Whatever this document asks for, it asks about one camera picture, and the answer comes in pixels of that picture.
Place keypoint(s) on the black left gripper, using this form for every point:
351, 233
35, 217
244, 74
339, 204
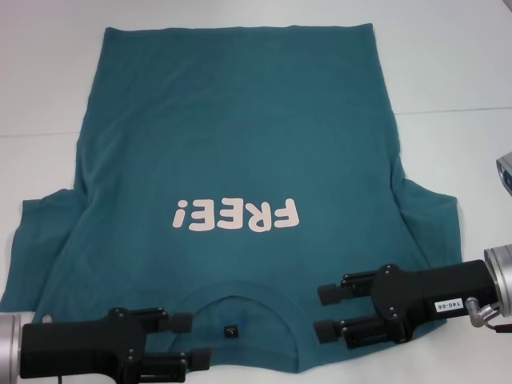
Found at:
80, 348

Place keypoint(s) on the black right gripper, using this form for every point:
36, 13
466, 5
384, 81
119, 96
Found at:
420, 292

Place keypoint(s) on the teal t-shirt with FREE! print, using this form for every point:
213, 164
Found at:
240, 140

